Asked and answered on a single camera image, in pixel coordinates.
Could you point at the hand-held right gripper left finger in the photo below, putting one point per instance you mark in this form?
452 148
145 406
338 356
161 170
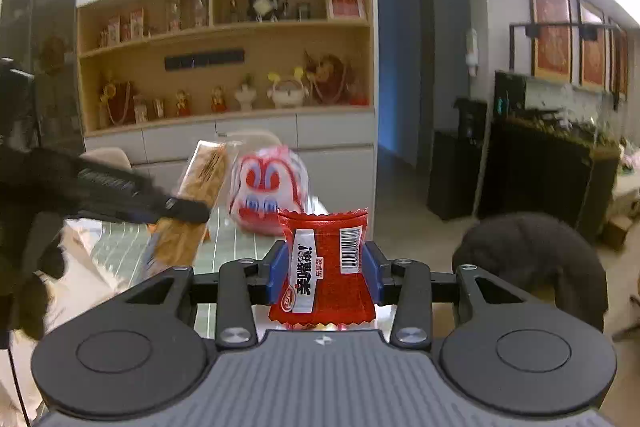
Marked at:
278 274

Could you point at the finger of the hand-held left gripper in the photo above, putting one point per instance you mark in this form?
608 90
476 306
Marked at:
187 210

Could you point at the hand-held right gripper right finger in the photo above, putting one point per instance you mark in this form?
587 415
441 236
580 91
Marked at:
372 274

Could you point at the long cracker packet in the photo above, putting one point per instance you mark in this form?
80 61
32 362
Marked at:
200 177

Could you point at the red snack packet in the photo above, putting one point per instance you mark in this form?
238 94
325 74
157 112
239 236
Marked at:
325 267

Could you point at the person's left hand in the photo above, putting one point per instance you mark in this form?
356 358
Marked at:
30 267

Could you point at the beige chair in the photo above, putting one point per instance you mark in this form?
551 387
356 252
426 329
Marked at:
107 159

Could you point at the green checked tablecloth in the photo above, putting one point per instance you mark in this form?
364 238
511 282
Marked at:
125 247

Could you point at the red and white bag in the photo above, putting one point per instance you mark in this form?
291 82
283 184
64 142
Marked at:
267 184

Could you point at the red and gold ornament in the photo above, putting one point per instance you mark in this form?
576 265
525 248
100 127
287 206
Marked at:
116 99

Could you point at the small red figurine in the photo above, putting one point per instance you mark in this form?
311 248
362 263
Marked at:
183 103
218 100

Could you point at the white figurine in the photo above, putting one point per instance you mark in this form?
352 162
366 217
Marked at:
245 94

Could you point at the white pot with yellow ears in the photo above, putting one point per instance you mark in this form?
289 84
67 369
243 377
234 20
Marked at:
286 91

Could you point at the dark cloth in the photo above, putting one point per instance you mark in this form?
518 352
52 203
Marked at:
530 247

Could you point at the dark glass cabinet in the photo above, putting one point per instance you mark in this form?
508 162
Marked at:
45 22

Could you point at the lion dance head ornament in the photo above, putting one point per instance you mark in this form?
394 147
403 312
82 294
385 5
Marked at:
327 77

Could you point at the black cabinet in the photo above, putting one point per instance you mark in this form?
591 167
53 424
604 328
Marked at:
540 177

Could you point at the clear display jar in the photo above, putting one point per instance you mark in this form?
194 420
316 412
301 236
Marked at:
200 8
173 13

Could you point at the black and white plush figure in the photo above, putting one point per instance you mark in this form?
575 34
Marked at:
262 4

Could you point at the cardboard box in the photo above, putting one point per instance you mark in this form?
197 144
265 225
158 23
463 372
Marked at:
617 231

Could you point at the fish tank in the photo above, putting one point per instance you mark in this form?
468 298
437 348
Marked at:
550 99

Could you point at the large framed red picture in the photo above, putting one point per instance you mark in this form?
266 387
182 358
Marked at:
550 27

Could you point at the medium framed red picture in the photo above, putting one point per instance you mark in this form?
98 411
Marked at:
592 44

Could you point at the narrow framed red picture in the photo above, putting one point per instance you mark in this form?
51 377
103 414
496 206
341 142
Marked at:
620 59

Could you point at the black switch strip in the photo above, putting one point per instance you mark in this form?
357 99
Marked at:
205 59

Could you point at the wooden wall shelf cabinet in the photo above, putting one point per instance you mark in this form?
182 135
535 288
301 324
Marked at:
280 42

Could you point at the white wall device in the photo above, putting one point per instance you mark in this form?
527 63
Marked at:
471 52

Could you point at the red picture in white frame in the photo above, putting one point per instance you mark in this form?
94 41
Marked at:
345 1

